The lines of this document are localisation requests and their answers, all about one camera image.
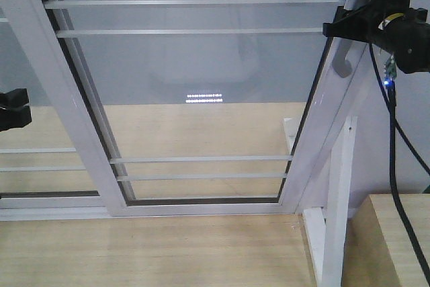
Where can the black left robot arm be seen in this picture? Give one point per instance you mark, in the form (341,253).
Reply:
(412,52)

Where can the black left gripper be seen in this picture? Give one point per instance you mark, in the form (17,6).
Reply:
(389,19)

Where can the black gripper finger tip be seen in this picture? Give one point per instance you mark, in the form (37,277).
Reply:
(15,109)

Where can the light wooden side table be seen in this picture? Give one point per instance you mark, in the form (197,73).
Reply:
(378,251)

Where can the white outer door frame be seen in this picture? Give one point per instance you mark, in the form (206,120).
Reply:
(171,125)

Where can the grey curved door handle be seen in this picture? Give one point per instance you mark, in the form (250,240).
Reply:
(341,65)

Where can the white framed sliding glass door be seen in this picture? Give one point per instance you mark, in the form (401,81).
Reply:
(42,27)

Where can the white fixed glass door panel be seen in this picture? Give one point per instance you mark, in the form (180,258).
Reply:
(40,166)

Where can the green circuit board blue LED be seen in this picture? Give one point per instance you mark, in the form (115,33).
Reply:
(390,72)

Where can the white wooden support brace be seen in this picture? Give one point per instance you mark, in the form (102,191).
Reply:
(326,227)

